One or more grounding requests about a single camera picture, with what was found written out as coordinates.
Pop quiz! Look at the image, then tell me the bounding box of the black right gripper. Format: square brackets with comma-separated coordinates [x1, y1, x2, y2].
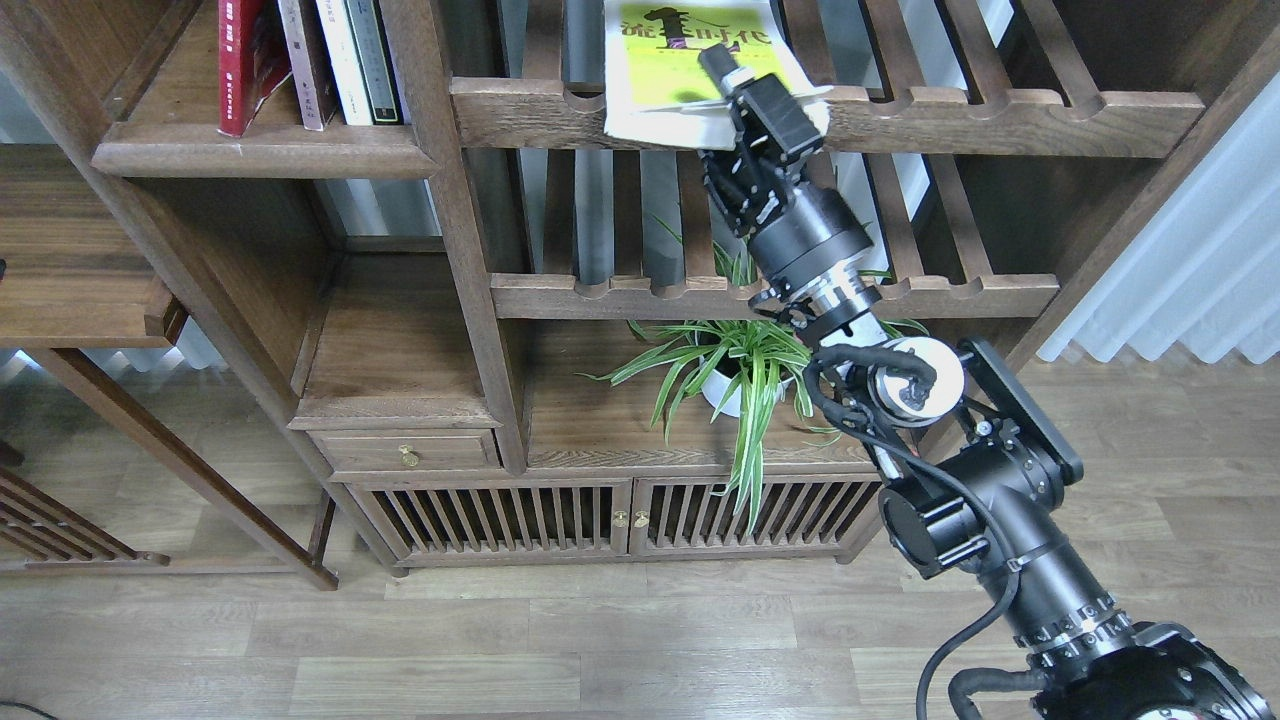
[698, 44, 872, 296]

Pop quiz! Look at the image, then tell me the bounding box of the yellow-green cover book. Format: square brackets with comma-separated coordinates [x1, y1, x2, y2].
[603, 1, 829, 150]

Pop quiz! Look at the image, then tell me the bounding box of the dark maroon book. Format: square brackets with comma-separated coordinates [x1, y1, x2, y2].
[276, 0, 339, 131]

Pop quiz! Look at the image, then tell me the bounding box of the red cover book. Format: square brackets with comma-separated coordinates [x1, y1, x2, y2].
[216, 1, 291, 138]

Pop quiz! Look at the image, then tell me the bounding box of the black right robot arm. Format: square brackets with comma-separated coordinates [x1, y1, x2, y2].
[699, 44, 1274, 719]

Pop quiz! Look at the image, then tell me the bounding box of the green spider plant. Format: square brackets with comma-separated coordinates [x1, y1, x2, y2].
[582, 200, 956, 536]

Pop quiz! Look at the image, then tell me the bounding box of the white plant pot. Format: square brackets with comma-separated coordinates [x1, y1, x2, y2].
[700, 351, 797, 427]

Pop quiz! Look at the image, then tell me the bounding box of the dark green spine book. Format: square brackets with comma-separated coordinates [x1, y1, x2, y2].
[346, 1, 406, 126]

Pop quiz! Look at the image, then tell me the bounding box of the dark wooden bookshelf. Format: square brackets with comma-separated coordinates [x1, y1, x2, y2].
[3, 1, 1277, 573]

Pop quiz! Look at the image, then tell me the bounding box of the white spine book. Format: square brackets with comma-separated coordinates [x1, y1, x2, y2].
[316, 0, 374, 126]

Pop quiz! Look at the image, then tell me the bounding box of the brass drawer knob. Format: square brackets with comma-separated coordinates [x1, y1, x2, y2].
[398, 445, 421, 468]

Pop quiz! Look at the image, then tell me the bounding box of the white curtain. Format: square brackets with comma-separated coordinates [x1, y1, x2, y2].
[1038, 79, 1279, 364]

